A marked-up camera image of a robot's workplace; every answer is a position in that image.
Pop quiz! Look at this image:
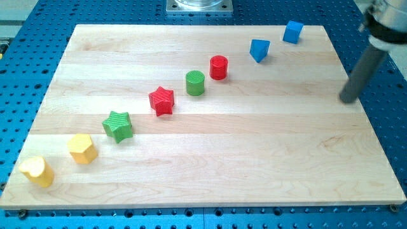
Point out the blue perforated table plate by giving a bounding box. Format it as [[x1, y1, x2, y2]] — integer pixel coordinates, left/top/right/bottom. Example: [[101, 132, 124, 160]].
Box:
[[1, 1, 406, 228]]

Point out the red cylinder block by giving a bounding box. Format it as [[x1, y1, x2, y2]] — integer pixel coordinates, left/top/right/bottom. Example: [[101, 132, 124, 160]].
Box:
[[209, 55, 228, 80]]

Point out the yellow hexagon block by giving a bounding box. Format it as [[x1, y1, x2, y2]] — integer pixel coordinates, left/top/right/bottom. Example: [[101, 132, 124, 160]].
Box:
[[67, 134, 98, 164]]

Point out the green cylinder block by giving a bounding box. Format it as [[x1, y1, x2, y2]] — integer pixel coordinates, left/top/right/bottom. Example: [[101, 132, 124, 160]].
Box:
[[185, 70, 205, 96]]

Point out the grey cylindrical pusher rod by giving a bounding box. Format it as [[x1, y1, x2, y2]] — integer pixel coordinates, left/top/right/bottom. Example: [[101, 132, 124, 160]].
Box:
[[339, 45, 388, 104]]

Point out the green star block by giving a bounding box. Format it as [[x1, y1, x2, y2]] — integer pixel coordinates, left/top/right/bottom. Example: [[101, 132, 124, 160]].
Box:
[[102, 111, 133, 143]]

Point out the wooden board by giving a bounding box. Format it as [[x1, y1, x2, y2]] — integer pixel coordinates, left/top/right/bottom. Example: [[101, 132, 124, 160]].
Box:
[[1, 24, 406, 209]]

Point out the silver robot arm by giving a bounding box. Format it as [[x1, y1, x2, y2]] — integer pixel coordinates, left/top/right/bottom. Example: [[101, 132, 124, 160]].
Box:
[[359, 0, 406, 52]]

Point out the yellow heart block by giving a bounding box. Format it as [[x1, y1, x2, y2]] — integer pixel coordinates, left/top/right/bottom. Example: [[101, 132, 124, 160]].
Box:
[[18, 156, 55, 188]]

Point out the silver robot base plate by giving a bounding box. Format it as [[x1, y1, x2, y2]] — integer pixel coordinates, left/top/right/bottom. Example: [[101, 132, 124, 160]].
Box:
[[165, 0, 233, 15]]

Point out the blue cube block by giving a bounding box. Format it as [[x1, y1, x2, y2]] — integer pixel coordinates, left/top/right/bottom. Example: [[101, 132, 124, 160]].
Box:
[[282, 20, 304, 44]]

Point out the blue triangular prism block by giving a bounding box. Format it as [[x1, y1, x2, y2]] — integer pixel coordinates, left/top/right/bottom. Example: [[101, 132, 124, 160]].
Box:
[[249, 39, 270, 63]]

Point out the red star block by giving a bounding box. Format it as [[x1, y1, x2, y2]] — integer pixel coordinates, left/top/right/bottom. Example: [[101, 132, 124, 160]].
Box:
[[148, 87, 174, 116]]

